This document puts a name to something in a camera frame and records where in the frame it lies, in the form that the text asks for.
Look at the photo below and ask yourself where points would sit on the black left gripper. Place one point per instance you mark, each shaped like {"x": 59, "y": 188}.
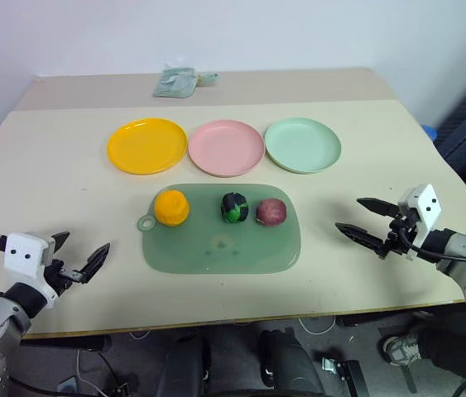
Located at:
{"x": 61, "y": 278}

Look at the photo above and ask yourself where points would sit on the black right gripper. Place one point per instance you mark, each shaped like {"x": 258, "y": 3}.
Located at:
{"x": 396, "y": 237}

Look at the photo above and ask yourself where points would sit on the dark red toy fruit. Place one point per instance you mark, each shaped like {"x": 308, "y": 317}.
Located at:
{"x": 271, "y": 212}

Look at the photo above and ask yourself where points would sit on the light green plate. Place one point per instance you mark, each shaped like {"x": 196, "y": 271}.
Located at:
{"x": 302, "y": 144}

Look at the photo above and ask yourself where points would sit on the orange toy fruit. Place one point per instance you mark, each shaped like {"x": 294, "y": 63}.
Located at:
{"x": 171, "y": 207}

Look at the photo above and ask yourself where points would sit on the yellow plate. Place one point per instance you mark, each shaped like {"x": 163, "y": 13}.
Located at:
{"x": 147, "y": 145}

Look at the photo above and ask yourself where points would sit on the green black toy vegetable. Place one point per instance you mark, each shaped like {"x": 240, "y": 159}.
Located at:
{"x": 234, "y": 207}

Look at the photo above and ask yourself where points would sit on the pink plate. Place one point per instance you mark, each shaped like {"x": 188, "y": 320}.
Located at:
{"x": 226, "y": 148}

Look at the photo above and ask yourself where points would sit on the small blue object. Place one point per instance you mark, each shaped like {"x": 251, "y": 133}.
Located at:
{"x": 430, "y": 133}

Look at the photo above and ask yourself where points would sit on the grey and white sneaker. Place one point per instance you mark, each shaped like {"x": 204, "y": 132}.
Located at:
{"x": 400, "y": 348}

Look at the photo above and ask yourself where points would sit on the translucent green cutting mat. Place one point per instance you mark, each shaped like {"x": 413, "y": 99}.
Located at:
{"x": 220, "y": 252}

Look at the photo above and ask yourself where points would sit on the dark trouser leg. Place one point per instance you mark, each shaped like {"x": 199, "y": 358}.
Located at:
{"x": 458, "y": 349}

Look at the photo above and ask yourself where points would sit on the dark rounded shape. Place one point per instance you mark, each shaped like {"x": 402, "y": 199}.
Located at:
{"x": 288, "y": 364}

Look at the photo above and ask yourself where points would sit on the folded pale green cloth packet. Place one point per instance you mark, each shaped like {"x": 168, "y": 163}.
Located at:
{"x": 174, "y": 84}

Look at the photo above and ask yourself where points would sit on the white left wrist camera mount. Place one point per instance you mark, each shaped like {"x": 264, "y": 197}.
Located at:
{"x": 23, "y": 254}

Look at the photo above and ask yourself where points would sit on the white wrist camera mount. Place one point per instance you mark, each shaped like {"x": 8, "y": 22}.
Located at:
{"x": 427, "y": 207}
{"x": 23, "y": 254}

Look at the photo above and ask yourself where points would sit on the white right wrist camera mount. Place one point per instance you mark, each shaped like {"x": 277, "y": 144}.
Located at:
{"x": 427, "y": 207}

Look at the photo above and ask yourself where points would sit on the black metal floor bracket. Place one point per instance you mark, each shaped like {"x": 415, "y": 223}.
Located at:
{"x": 346, "y": 372}

